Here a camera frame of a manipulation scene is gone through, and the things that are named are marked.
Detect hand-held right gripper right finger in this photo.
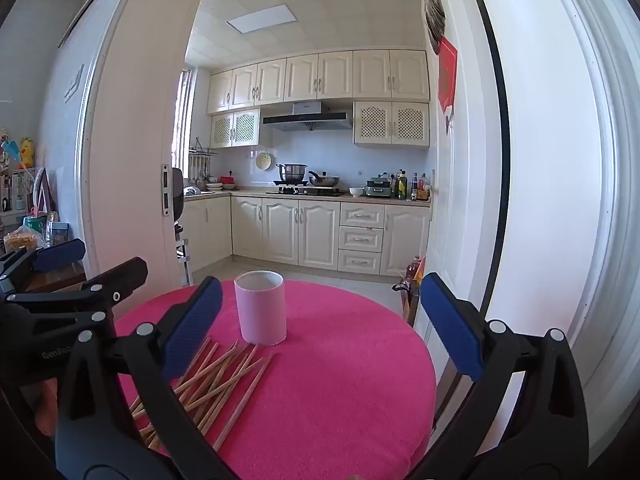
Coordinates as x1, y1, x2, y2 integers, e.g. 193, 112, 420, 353
400, 272, 591, 480

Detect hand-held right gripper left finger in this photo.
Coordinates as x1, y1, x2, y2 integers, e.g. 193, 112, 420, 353
54, 276, 238, 480

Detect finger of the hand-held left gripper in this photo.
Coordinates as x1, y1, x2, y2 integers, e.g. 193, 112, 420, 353
5, 256, 149, 336
0, 238, 87, 293

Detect bunch of wooden chopsticks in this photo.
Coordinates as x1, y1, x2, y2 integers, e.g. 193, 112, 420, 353
129, 337, 275, 453

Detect pink cup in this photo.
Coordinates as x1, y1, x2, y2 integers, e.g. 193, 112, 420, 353
234, 270, 288, 347

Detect white metal rack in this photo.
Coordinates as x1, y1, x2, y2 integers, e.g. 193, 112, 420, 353
174, 240, 195, 287

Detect metal door lock plate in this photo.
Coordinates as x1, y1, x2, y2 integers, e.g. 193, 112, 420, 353
160, 163, 172, 217

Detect cream lower cabinets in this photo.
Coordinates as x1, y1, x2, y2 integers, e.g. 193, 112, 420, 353
182, 195, 432, 277

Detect pink tablecloth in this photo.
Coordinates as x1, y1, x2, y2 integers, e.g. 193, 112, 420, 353
37, 280, 438, 480

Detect white sliding door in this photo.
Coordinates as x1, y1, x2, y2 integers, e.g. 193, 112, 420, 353
82, 0, 216, 291

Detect hanging utensil rack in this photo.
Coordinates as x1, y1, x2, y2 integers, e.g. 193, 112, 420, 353
189, 137, 219, 183

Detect row of condiment bottles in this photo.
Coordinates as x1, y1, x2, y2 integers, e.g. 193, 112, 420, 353
394, 169, 431, 202

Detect green electric cooker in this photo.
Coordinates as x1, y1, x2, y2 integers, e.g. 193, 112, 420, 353
366, 175, 393, 198

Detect kitchen window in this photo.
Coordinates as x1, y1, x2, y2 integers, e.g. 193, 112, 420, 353
172, 70, 196, 181

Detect gas stove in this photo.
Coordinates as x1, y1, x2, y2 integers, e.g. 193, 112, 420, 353
265, 185, 347, 197

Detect small lattice door cabinet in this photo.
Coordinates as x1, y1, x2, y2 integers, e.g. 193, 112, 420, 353
210, 108, 261, 149

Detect steel pot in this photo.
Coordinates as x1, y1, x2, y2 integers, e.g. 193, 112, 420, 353
276, 162, 308, 183

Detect wide lattice door cabinet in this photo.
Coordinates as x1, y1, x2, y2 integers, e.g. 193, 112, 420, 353
353, 101, 431, 148

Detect range hood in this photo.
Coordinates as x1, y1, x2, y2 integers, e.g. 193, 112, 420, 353
262, 101, 351, 132

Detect cream upper cabinet row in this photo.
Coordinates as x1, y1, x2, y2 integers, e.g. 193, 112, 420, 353
206, 50, 431, 115

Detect ceiling light panel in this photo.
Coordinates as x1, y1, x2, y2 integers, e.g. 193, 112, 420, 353
226, 4, 299, 35

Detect feather fan on door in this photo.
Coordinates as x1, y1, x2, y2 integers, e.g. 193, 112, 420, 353
421, 0, 447, 56

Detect red wall poster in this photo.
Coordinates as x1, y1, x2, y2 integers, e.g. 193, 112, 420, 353
437, 36, 458, 128

